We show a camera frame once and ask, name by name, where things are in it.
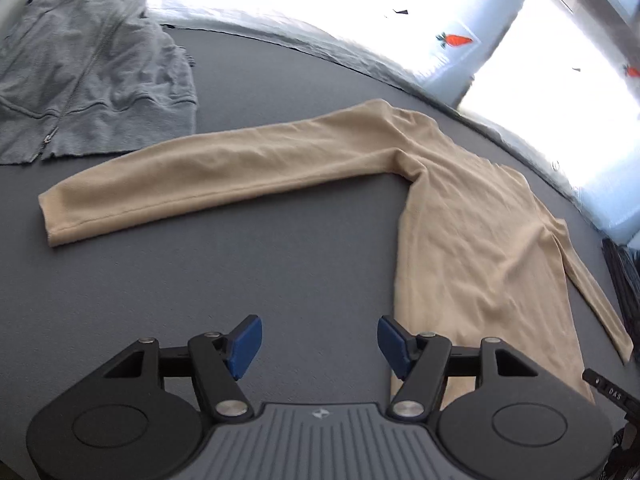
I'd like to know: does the beige long sleeve shirt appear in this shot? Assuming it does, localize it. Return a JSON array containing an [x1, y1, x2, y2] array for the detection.
[[39, 100, 634, 396]]

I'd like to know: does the black ribbed object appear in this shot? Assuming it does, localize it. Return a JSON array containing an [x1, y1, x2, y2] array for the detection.
[[602, 237, 639, 339]]

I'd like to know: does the grey zip hoodie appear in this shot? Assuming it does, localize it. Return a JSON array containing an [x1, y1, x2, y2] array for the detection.
[[1, 0, 198, 165]]

